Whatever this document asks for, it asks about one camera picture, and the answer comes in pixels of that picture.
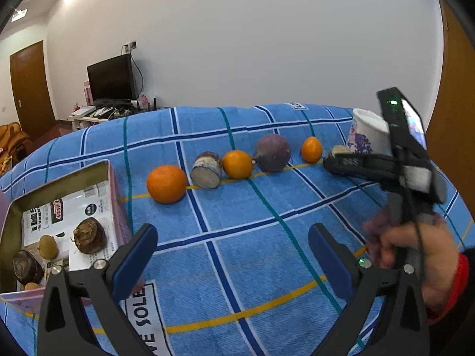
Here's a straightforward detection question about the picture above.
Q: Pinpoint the white television stand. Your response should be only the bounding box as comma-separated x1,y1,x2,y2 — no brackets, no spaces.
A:
67,106,175,130

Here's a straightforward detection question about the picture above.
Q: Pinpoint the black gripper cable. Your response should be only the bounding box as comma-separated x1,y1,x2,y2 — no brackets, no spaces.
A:
397,148,424,279

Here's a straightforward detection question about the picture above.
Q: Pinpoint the purple round radish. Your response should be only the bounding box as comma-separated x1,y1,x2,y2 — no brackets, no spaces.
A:
252,134,294,173

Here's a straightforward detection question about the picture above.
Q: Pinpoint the brown wooden door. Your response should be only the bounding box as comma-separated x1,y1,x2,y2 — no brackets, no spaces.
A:
9,41,57,142

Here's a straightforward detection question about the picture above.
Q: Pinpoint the large orange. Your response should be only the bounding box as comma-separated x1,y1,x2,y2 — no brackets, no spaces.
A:
146,165,188,204

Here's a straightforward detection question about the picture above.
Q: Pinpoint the floral white paper cup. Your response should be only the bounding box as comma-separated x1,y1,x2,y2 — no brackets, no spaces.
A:
349,108,392,156

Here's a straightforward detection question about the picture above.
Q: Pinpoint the blue plaid blanket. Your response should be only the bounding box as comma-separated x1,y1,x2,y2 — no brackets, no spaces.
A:
0,104,475,356

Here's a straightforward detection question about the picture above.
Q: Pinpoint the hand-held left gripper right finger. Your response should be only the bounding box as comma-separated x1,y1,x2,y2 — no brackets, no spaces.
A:
308,223,431,356

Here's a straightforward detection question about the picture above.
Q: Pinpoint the black television cable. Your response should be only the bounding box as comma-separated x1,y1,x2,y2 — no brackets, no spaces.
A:
132,53,146,98

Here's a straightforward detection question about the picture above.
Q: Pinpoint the person's right forearm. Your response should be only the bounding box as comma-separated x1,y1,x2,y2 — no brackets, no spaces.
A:
425,248,475,325

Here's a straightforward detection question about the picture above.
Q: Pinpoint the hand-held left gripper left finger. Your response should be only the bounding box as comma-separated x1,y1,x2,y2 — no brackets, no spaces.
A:
37,223,159,356

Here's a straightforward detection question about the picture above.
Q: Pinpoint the brown taro root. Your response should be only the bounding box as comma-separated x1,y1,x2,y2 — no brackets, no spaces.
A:
72,220,106,255

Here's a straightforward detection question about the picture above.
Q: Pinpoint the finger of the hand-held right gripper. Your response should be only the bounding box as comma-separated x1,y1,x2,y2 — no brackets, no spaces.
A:
323,154,403,190

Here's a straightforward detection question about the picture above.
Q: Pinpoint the orange sofa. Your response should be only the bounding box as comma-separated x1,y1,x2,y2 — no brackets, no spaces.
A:
0,122,34,171

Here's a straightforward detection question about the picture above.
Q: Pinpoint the printed paper leaflet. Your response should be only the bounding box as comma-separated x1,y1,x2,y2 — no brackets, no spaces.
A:
20,180,119,271

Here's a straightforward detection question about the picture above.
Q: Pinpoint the black television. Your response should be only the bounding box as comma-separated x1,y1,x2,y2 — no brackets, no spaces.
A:
87,54,137,101

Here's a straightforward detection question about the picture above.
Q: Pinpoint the brown wooden panel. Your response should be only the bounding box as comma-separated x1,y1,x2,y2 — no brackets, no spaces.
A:
425,0,475,156

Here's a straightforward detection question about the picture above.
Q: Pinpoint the person's right hand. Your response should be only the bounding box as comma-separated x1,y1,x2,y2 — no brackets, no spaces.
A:
362,206,461,312

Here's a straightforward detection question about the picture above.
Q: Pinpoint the pink cardboard box tray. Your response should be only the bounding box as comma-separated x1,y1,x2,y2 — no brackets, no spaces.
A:
0,159,145,305

